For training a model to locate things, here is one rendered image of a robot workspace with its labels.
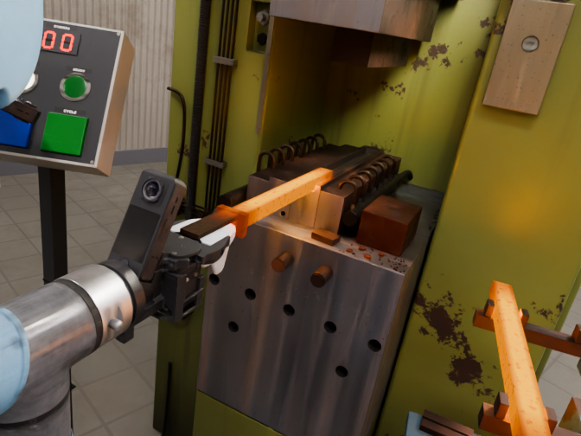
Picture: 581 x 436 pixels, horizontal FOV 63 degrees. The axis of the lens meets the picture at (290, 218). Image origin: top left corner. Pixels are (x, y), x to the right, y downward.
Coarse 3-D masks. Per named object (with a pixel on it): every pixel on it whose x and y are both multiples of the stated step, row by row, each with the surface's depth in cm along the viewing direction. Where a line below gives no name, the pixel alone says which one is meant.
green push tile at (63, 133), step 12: (48, 120) 90; (60, 120) 90; (72, 120) 90; (84, 120) 90; (48, 132) 89; (60, 132) 90; (72, 132) 90; (84, 132) 90; (48, 144) 89; (60, 144) 89; (72, 144) 89
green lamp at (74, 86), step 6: (72, 78) 91; (78, 78) 92; (66, 84) 91; (72, 84) 91; (78, 84) 91; (84, 84) 91; (66, 90) 91; (72, 90) 91; (78, 90) 91; (84, 90) 91; (72, 96) 91; (78, 96) 91
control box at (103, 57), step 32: (64, 32) 93; (96, 32) 93; (64, 64) 92; (96, 64) 92; (128, 64) 98; (32, 96) 91; (64, 96) 91; (96, 96) 92; (96, 128) 91; (0, 160) 97; (32, 160) 91; (64, 160) 90; (96, 160) 90
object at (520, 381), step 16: (496, 288) 72; (512, 288) 73; (496, 304) 68; (512, 304) 69; (496, 320) 66; (512, 320) 64; (496, 336) 64; (512, 336) 61; (512, 352) 57; (528, 352) 58; (512, 368) 54; (528, 368) 55; (512, 384) 52; (528, 384) 52; (512, 400) 51; (528, 400) 50; (512, 416) 49; (528, 416) 47; (544, 416) 48; (512, 432) 48; (528, 432) 45; (544, 432) 46
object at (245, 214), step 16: (304, 176) 88; (320, 176) 89; (272, 192) 77; (288, 192) 78; (304, 192) 84; (224, 208) 65; (240, 208) 68; (256, 208) 69; (272, 208) 74; (192, 224) 59; (208, 224) 60; (224, 224) 62; (240, 224) 65
